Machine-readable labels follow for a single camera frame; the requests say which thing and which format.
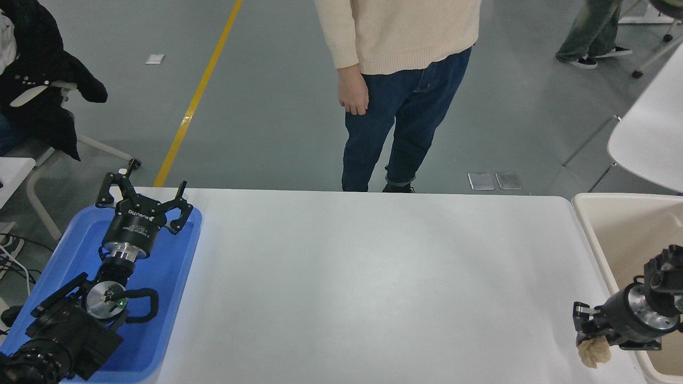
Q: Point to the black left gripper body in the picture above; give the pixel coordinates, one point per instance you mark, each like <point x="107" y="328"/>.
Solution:
<point x="133" y="224"/>

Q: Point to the seated person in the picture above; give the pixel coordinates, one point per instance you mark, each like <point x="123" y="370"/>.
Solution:
<point x="37" y="64"/>

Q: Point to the large pale bin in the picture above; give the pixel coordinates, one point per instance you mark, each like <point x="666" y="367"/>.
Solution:
<point x="613" y="229"/>

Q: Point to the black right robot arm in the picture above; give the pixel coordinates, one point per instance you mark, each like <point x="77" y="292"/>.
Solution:
<point x="664" y="277"/>

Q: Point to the white side table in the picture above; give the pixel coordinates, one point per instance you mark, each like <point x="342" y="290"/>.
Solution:
<point x="13" y="173"/>

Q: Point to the office chair base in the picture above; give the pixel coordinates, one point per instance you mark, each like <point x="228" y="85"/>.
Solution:
<point x="661" y="40"/>

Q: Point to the tan paper ball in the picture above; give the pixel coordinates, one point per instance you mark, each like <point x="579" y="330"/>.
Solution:
<point x="593" y="353"/>

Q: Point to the white chair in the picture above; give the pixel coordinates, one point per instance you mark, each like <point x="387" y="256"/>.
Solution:
<point x="40" y="181"/>

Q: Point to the blue plastic tray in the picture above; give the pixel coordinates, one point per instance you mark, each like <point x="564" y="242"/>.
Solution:
<point x="171" y="266"/>

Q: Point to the small black object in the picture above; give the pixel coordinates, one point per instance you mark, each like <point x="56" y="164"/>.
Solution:
<point x="10" y="317"/>

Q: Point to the silver floor plate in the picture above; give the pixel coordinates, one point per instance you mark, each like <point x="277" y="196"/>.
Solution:
<point x="508" y="180"/>
<point x="481" y="181"/>

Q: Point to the standing person's right hand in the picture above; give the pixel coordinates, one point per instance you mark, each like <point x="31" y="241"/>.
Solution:
<point x="353" y="93"/>

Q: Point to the standing person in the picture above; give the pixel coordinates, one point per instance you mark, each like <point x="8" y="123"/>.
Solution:
<point x="400" y="32"/>

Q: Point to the round white table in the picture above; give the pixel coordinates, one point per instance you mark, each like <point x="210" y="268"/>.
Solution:
<point x="653" y="138"/>

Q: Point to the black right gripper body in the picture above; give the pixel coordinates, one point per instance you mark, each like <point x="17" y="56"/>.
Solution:
<point x="619" y="317"/>

